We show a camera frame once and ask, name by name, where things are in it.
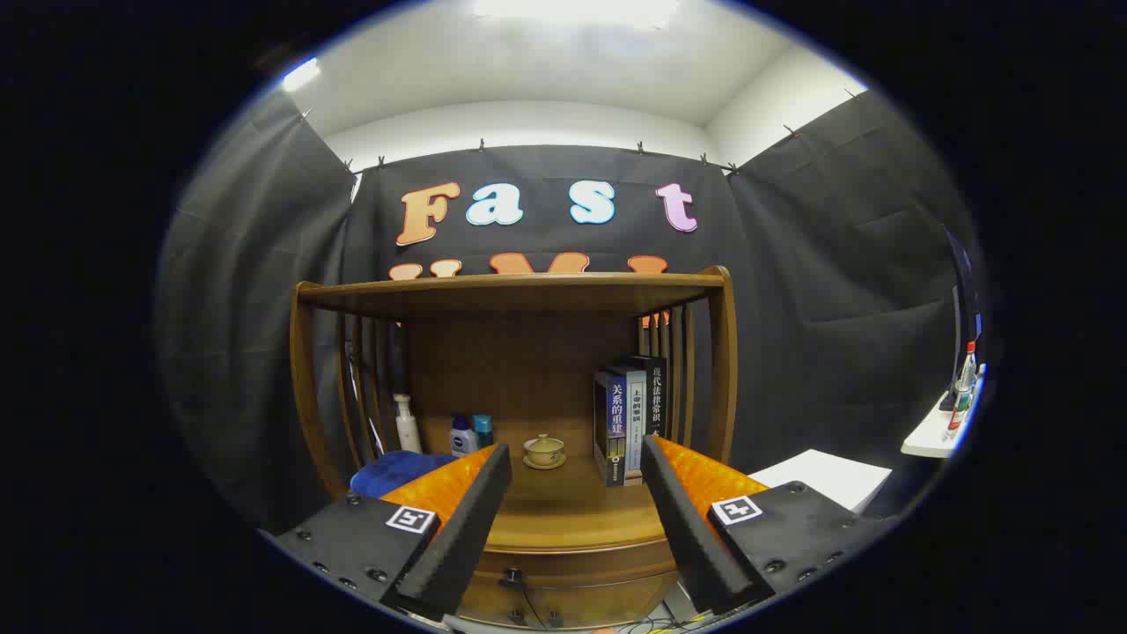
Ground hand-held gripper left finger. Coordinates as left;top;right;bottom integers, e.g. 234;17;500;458
273;443;513;622

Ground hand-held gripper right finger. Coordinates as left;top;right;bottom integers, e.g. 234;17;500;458
640;434;890;616

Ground wooden drawer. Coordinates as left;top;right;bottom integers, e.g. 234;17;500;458
458;537;679;628

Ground wooden countertop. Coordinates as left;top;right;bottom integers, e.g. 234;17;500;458
387;421;732;554

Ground white side cabinet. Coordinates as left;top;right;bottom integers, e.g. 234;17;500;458
748;449;893;513

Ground wooden cabinet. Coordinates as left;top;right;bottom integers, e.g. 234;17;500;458
289;266;739;628

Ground blue towel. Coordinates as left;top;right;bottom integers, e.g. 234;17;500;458
350;451;459;499

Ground beige lidded teacup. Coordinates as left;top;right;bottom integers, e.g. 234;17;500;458
523;433;568;470

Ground white pump bottle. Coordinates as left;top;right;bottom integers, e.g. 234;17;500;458
394;394;424;455

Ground pale-spine book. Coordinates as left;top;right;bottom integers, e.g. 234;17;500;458
616;364;649;484

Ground black-spine book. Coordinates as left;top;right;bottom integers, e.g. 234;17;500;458
621;355;668;481

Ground red-capped bottle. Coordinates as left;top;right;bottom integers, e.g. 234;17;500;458
948;342;978;439

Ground dark monitor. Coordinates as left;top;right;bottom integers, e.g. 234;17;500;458
942;225;983;410

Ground tangled floor cables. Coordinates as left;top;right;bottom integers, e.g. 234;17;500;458
608;610;710;634

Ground white wall shelf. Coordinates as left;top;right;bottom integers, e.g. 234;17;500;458
901;387;980;459

